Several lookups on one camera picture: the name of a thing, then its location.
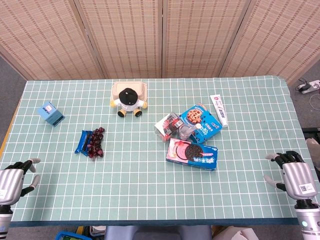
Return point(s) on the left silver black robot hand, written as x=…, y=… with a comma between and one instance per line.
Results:
x=11, y=182

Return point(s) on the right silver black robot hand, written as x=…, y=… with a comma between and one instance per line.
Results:
x=297, y=177

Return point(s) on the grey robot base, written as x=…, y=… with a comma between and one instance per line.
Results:
x=157, y=233

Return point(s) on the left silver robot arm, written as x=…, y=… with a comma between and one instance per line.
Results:
x=4, y=222

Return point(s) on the black equipment case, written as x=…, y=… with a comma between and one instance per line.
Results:
x=311, y=132

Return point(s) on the blue plastic crate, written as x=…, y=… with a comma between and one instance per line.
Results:
x=67, y=236

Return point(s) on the small light blue carton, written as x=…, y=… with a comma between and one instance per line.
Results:
x=51, y=113

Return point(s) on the blue Oreo snack packet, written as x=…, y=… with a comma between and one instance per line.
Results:
x=82, y=142

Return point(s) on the black power adapter plug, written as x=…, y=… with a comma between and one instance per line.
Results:
x=303, y=87

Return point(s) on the bunch of dark purple grapes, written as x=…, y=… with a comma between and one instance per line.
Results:
x=96, y=143

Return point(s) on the white power strip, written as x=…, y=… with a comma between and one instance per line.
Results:
x=315, y=85

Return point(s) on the pink and blue Oreo box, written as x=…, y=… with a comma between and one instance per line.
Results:
x=197, y=157

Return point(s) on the white toothpaste box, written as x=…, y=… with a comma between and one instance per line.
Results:
x=220, y=110

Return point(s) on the blue chocolate chip cookie box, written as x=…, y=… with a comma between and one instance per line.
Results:
x=200, y=117

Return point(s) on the clear plastic beaker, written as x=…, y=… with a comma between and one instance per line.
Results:
x=184, y=133

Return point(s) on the green white-grid tablecloth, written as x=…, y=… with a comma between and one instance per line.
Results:
x=150, y=187

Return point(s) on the red and white snack box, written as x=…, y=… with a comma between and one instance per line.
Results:
x=167, y=123

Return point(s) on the black-headed plush doll white shirt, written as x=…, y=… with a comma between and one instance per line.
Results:
x=128, y=98

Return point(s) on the beige pulp food container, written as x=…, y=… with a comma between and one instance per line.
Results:
x=140, y=87

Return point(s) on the bamboo folding screen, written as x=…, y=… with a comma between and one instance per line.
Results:
x=125, y=37

